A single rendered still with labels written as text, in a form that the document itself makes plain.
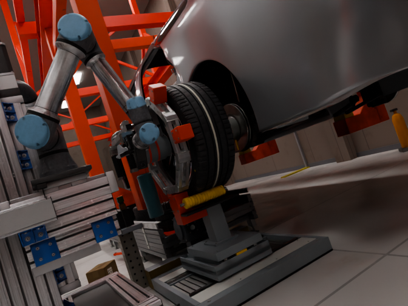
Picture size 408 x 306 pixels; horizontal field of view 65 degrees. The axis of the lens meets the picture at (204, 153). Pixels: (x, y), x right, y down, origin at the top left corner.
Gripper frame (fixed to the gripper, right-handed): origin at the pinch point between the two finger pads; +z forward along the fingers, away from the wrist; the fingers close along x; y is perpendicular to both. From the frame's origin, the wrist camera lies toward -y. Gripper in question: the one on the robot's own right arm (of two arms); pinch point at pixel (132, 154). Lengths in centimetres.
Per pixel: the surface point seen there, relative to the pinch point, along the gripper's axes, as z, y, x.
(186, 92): -3.0, 22.7, -37.5
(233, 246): 2, -62, -36
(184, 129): -13.9, 2.5, -24.0
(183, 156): -4.8, -8.8, -22.8
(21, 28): 318, 250, 1
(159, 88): -1.2, 28.4, -24.7
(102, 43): 69, 91, -25
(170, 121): -5.0, 9.6, -22.2
